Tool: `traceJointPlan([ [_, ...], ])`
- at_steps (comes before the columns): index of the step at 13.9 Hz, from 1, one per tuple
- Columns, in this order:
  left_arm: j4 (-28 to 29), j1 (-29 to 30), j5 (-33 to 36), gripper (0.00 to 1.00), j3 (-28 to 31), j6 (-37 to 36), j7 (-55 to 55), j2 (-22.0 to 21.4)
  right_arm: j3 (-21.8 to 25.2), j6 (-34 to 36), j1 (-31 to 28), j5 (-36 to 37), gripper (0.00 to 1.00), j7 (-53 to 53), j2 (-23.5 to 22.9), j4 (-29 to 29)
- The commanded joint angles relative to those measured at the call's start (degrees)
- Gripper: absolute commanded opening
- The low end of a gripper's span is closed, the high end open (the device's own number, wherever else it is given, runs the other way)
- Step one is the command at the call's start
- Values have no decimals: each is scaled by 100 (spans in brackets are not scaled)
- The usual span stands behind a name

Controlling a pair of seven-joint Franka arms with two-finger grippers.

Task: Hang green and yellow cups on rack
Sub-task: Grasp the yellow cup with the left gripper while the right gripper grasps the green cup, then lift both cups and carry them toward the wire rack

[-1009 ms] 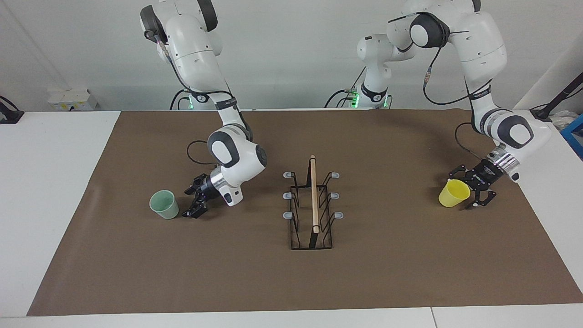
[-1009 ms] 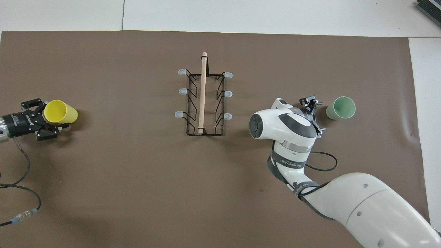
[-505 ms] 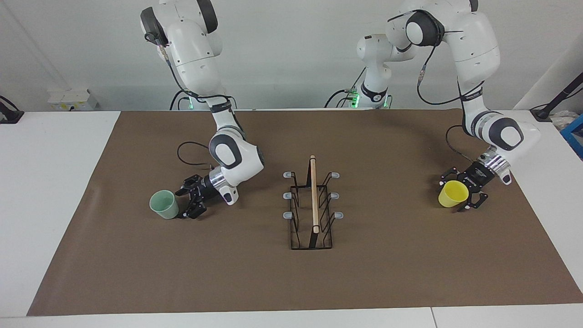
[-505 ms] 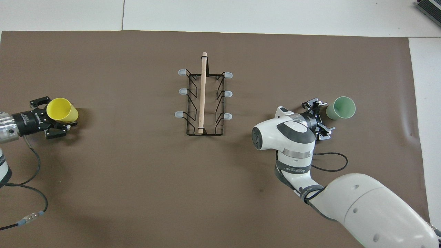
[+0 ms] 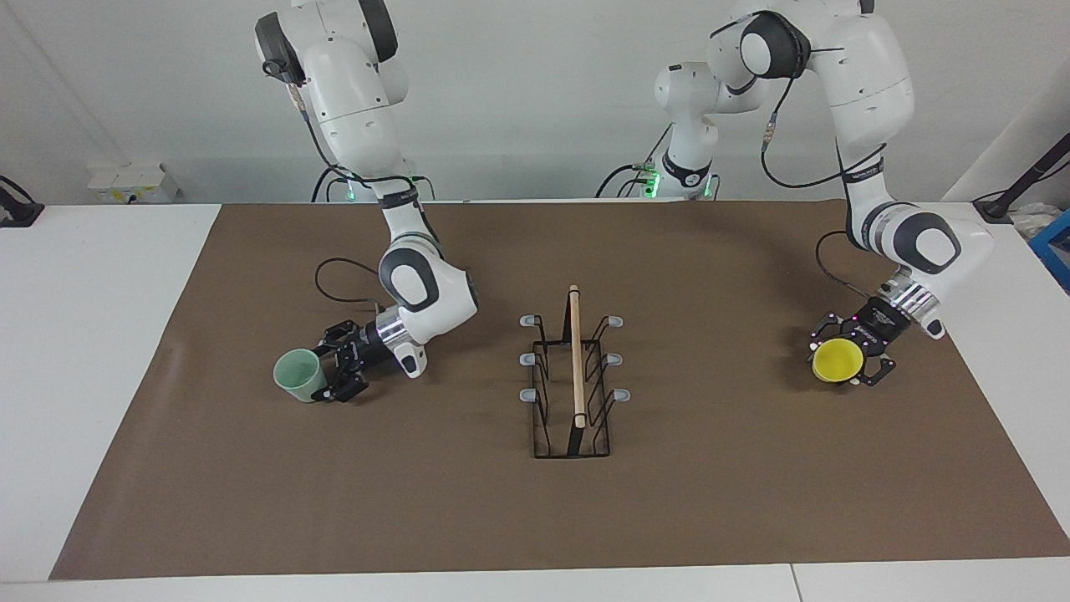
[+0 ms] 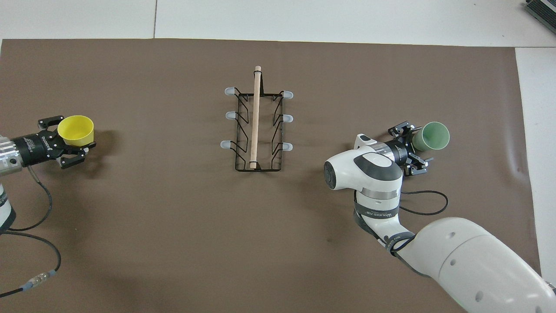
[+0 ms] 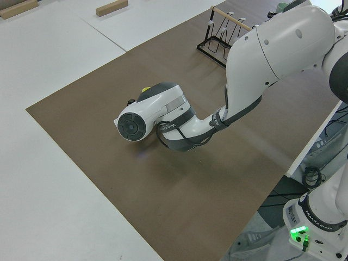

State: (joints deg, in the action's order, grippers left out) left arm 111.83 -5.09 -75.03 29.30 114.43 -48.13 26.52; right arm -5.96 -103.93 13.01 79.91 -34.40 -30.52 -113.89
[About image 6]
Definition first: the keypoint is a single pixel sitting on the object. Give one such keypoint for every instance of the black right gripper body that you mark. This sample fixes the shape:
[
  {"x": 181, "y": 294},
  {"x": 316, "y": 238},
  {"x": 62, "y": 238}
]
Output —
[{"x": 400, "y": 152}]

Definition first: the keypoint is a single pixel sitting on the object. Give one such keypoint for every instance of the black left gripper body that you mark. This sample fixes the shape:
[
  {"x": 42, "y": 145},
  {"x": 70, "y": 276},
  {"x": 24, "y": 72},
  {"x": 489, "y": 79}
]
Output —
[{"x": 37, "y": 148}]

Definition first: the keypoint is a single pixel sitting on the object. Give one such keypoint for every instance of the brown table mat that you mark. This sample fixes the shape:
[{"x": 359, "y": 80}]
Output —
[{"x": 173, "y": 239}]

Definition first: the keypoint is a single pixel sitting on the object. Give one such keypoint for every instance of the pale green plastic cup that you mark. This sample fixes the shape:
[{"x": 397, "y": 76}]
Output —
[{"x": 434, "y": 137}]

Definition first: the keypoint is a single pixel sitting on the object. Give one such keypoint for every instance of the yellow plastic cup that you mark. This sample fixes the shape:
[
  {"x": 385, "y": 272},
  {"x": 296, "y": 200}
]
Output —
[{"x": 76, "y": 130}]

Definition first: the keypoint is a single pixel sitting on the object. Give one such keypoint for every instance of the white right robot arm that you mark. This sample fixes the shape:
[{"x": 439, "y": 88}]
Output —
[{"x": 478, "y": 261}]

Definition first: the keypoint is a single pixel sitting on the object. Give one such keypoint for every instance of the dark ridged device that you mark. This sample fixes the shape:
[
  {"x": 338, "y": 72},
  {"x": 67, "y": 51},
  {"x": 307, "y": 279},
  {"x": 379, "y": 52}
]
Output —
[{"x": 543, "y": 9}]

